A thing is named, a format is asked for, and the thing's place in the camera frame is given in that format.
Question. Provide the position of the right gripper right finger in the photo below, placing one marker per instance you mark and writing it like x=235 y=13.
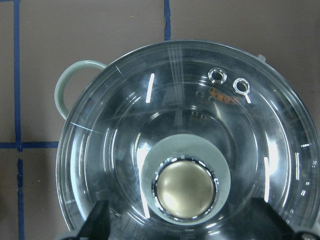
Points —
x=262 y=222

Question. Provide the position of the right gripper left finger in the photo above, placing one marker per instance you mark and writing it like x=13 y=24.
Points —
x=97 y=226

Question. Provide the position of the glass pot lid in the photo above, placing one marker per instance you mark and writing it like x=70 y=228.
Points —
x=179 y=136

